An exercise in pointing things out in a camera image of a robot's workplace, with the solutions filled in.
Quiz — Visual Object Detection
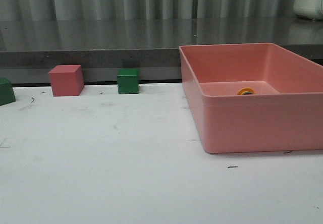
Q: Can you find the pink plastic bin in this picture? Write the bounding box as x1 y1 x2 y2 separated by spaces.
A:
179 43 322 153

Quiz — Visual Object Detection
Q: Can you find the green block at left edge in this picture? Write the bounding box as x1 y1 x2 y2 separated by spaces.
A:
0 77 16 106

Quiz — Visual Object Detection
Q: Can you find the yellow mushroom push button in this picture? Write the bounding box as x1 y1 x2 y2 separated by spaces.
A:
237 87 255 95

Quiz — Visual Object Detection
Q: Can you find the grey stone counter shelf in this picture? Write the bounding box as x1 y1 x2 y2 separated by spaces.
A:
1 17 322 86

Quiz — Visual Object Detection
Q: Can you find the pink cube block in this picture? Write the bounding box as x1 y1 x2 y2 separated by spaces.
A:
48 65 84 97

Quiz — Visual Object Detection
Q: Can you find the green cube block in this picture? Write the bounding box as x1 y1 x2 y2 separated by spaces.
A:
117 69 139 94

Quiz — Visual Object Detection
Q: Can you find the white appliance on counter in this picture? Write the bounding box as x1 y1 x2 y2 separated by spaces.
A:
293 0 322 20

